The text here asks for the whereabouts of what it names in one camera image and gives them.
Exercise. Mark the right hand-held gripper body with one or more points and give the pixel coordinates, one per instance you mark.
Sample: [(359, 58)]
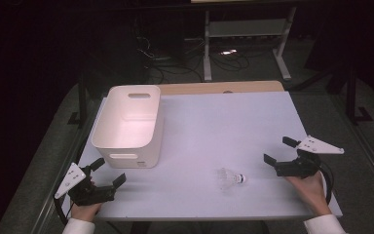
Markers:
[(300, 167)]

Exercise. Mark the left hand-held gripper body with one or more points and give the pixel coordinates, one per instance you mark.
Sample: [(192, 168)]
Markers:
[(89, 193)]

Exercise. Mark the white plastic storage bin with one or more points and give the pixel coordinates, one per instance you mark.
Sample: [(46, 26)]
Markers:
[(133, 130)]

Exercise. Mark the person's left hand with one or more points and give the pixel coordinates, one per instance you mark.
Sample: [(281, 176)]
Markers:
[(83, 212)]

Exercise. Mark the person's right hand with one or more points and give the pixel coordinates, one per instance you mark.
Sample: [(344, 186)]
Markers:
[(311, 193)]

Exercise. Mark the black metal stand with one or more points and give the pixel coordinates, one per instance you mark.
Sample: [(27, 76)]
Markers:
[(351, 97), (82, 97)]

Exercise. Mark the wooden board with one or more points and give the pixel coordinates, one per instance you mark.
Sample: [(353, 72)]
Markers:
[(220, 87)]

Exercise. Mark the white metal stand frame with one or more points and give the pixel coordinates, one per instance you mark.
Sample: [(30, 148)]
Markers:
[(246, 28)]

